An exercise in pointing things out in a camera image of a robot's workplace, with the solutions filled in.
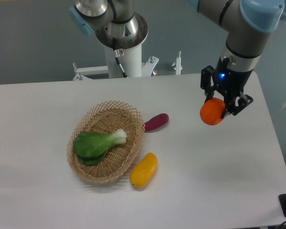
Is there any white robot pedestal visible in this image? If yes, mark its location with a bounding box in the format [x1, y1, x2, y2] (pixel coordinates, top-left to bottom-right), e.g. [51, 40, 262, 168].
[71, 12, 159, 80]

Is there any purple sweet potato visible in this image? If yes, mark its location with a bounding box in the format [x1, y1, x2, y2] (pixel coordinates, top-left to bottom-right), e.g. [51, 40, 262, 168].
[145, 113, 169, 132]

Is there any woven wicker basket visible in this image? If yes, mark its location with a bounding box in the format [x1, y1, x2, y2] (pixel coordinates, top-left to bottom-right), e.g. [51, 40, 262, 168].
[67, 101, 145, 183]

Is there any yellow mango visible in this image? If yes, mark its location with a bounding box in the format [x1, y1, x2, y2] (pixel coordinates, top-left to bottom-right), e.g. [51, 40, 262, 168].
[129, 152, 158, 188]

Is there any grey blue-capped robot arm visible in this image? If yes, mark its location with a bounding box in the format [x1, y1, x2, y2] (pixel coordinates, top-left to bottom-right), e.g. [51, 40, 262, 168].
[69, 0, 285, 118]

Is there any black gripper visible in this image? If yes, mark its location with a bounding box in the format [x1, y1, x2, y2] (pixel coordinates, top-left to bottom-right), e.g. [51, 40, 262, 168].
[200, 58, 254, 119]

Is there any green bok choy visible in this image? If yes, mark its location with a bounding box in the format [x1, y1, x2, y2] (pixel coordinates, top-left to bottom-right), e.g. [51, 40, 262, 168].
[73, 129, 127, 166]

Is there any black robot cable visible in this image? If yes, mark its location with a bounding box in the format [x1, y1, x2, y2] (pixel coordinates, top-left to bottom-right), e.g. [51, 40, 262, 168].
[112, 38, 129, 78]

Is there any orange fruit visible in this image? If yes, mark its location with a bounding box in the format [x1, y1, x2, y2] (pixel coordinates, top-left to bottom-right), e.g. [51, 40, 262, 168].
[200, 98, 225, 125]

